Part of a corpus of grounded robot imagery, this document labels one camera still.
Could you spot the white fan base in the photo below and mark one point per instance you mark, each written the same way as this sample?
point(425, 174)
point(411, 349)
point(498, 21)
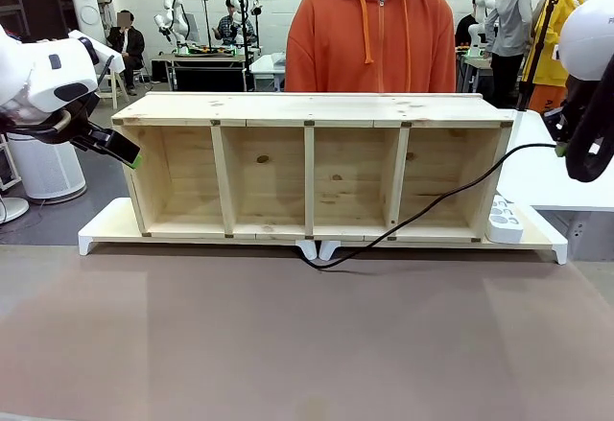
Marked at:
point(12, 207)

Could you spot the thin metal pole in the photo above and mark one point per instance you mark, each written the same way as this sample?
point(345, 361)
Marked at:
point(206, 23)

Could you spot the seated person in black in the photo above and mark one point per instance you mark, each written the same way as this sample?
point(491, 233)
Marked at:
point(125, 42)

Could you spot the background person in black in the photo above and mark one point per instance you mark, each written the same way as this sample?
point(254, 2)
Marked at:
point(464, 32)

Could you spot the white cylindrical air purifier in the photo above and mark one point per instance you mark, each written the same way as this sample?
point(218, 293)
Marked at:
point(48, 169)

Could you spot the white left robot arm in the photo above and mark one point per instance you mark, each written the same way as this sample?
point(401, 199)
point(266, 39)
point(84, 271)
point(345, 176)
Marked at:
point(43, 73)

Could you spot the dark background work table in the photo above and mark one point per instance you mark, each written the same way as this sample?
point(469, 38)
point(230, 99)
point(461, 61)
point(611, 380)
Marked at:
point(206, 76)

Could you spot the white side table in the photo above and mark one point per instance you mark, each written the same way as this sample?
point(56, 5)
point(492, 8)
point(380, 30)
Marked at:
point(542, 181)

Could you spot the person in orange hoodie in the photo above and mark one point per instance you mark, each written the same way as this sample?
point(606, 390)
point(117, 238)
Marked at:
point(369, 42)

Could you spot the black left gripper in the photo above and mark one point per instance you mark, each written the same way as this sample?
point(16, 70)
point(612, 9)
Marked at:
point(87, 133)

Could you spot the white power strip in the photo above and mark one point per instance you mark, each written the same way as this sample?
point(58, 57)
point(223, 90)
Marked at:
point(503, 229)

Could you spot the white sawhorse stand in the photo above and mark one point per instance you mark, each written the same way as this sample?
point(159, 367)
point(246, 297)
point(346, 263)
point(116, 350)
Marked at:
point(114, 78)

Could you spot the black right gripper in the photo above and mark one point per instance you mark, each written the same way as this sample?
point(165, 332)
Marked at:
point(562, 123)

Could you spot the black tripod stand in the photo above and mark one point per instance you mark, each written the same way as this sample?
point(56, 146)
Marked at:
point(536, 56)

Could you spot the black camera stand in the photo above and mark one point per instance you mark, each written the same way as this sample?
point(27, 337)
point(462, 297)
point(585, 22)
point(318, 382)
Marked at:
point(245, 32)

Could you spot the mannequin in grey shirt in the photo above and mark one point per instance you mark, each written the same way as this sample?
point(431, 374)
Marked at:
point(511, 23)

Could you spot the mannequin in yellow jacket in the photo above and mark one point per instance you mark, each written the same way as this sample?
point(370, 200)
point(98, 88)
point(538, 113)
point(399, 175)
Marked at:
point(551, 47)

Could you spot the wooden four-compartment shelf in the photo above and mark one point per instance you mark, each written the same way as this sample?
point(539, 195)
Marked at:
point(312, 107)

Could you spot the white tower air conditioner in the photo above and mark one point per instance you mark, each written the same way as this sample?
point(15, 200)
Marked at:
point(85, 1)

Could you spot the seated person in plaid shirt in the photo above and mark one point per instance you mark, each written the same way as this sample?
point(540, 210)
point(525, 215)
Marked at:
point(226, 25)

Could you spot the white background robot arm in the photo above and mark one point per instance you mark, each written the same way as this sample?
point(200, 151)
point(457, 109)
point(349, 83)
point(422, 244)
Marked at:
point(479, 16)
point(172, 18)

